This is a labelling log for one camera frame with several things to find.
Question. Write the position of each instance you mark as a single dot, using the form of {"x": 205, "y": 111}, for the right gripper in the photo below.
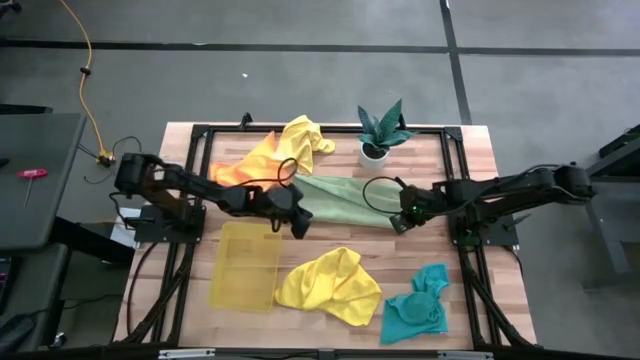
{"x": 422, "y": 202}

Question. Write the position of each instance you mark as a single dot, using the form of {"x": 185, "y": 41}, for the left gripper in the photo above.
{"x": 277, "y": 202}

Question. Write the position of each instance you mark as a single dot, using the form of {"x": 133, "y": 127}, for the green microfiber towel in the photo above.
{"x": 340, "y": 200}

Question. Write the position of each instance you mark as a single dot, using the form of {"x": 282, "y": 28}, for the yellow microfiber towel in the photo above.
{"x": 330, "y": 285}
{"x": 300, "y": 140}

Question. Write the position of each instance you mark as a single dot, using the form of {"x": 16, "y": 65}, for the orange microfiber towel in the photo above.
{"x": 245, "y": 170}

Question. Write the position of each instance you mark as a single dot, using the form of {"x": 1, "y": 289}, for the teal microfiber towel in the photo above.
{"x": 415, "y": 310}

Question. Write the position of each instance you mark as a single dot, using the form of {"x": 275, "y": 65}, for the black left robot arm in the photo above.
{"x": 190, "y": 185}

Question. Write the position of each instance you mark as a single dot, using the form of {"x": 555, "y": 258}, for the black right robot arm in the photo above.
{"x": 525, "y": 187}

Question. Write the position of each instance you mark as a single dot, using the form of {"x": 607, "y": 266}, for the yellow translucent plastic bin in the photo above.
{"x": 245, "y": 270}

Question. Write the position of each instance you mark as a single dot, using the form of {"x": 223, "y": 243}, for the snake plant in white pot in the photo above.
{"x": 380, "y": 135}

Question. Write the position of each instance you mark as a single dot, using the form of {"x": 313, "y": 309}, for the white paper sheet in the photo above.
{"x": 122, "y": 227}

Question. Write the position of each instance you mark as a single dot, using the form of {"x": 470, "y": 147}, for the black side stand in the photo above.
{"x": 617, "y": 150}

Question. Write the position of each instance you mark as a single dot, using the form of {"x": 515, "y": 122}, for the grey side desk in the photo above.
{"x": 50, "y": 215}

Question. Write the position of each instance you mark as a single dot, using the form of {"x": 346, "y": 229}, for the grey keyboard desk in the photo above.
{"x": 35, "y": 280}

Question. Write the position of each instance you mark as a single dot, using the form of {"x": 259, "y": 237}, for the black keyboard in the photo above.
{"x": 4, "y": 285}

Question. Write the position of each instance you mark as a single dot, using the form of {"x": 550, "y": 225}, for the black computer mouse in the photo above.
{"x": 15, "y": 332}

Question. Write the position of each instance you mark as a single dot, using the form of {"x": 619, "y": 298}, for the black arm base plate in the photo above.
{"x": 500, "y": 235}
{"x": 150, "y": 230}

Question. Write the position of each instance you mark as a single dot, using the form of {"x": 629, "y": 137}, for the black aluminium table frame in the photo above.
{"x": 345, "y": 129}

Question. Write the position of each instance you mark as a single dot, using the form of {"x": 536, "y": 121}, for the black frame clamp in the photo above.
{"x": 245, "y": 120}

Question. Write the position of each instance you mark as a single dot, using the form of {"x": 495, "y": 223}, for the silver mounting bracket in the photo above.
{"x": 465, "y": 355}
{"x": 185, "y": 354}

